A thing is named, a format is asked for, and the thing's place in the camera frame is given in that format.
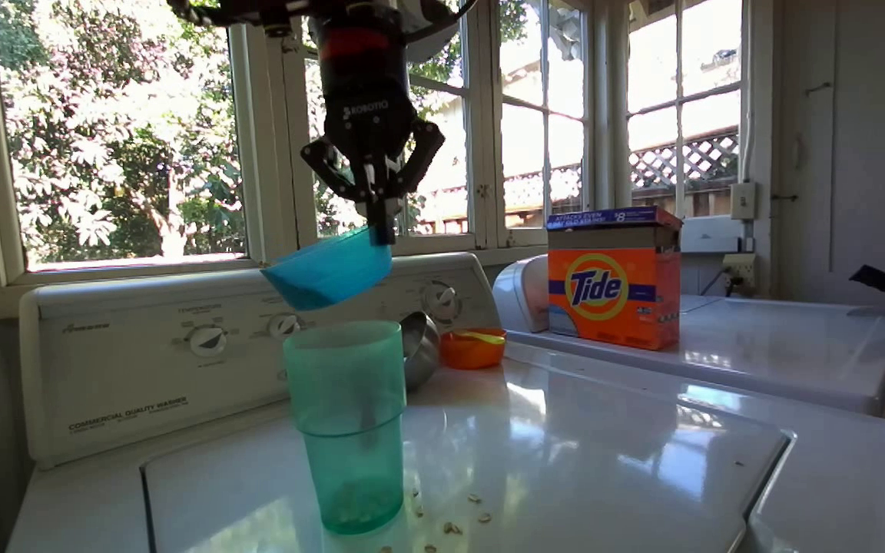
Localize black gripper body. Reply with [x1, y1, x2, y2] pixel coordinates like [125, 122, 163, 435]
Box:
[317, 57, 419, 156]

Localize blue plastic bowl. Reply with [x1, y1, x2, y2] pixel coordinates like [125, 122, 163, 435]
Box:
[262, 225, 396, 314]

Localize beige oat flakes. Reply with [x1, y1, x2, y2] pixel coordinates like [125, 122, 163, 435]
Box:
[330, 490, 498, 553]

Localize small orange bowl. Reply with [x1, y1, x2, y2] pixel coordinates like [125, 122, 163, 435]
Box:
[436, 326, 510, 373]

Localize green translucent plastic cup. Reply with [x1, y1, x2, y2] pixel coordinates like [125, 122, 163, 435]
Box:
[283, 321, 408, 537]

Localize yellow plastic spoon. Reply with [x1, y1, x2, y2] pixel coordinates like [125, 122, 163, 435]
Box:
[454, 326, 507, 348]

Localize orange Tide detergent box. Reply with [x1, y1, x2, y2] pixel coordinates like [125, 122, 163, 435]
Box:
[544, 205, 685, 355]

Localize small white box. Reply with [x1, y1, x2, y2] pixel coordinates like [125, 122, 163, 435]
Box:
[680, 216, 747, 257]

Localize white top-load washing machine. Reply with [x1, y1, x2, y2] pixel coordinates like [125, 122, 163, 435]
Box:
[7, 252, 885, 553]

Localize white dryer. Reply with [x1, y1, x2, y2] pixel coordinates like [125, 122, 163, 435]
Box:
[489, 255, 885, 417]

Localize white cabinet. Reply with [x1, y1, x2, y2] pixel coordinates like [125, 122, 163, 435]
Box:
[775, 9, 885, 304]

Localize beige wall outlet box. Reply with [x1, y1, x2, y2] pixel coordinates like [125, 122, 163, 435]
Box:
[727, 183, 763, 225]

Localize white wall socket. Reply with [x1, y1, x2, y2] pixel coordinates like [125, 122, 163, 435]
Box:
[722, 252, 758, 301]

